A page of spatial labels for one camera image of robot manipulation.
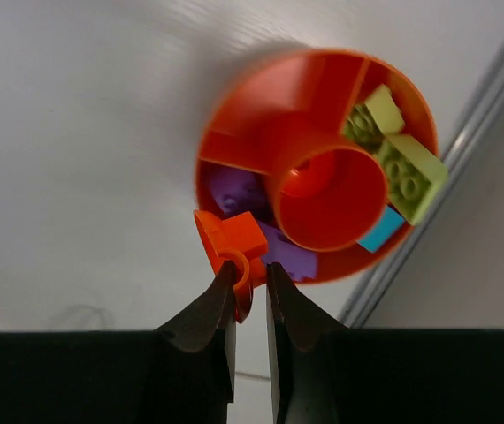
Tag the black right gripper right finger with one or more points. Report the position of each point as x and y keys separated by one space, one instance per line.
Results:
x=325 y=372

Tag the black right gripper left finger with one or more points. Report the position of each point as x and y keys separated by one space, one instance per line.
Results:
x=180 y=372

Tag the orange lego piece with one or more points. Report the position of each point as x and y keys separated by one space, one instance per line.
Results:
x=238 y=239

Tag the teal lego brick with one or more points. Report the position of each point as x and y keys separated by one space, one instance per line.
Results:
x=382 y=231

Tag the purple round lego piece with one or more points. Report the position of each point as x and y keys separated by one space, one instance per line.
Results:
x=237 y=191

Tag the green lego brick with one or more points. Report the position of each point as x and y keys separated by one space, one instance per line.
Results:
x=415 y=175
x=374 y=118

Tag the purple rectangular lego brick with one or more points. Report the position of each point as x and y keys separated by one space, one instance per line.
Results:
x=299 y=263

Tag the orange divided round container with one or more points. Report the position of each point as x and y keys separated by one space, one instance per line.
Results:
x=284 y=121

